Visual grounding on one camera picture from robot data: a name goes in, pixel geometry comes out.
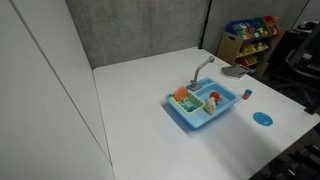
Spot orange toy plate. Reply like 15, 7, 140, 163
173, 85, 188, 102

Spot yellow toy dish rack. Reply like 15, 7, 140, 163
168, 90, 206, 116

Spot grey toy faucet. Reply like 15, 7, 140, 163
189, 55, 216, 92

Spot blue toy sink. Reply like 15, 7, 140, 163
165, 76, 242, 130

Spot orange toy cup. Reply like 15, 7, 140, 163
209, 91, 224, 103

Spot grey metal mounting plate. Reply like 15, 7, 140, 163
221, 63, 251, 80

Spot wooden toy storage shelf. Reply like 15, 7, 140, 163
216, 15, 286, 76

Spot blue toy plate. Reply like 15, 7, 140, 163
252, 111, 274, 127

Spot black stand pole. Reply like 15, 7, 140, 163
198, 0, 213, 50

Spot blue and orange cup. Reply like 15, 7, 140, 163
242, 88, 253, 101

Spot black table clamp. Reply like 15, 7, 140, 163
303, 105, 320, 116

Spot black office chair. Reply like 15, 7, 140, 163
284, 21, 320, 108

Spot black equipment frame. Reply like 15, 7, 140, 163
248, 123, 320, 180

